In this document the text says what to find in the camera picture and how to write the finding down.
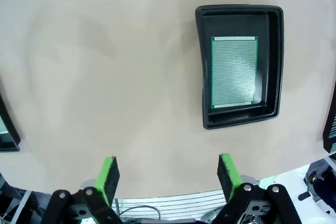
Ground grey coiled cable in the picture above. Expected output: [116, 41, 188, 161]
[119, 205, 163, 221]

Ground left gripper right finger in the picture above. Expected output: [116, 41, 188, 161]
[213, 152, 300, 224]

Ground black slotted board rack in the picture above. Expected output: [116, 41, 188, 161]
[322, 81, 336, 154]

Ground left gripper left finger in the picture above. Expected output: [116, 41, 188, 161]
[44, 155, 124, 224]

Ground black ESD tray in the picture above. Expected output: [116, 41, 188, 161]
[195, 3, 285, 131]
[0, 82, 21, 153]

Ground grey aluminium slotted base plate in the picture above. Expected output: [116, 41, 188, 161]
[112, 188, 230, 224]

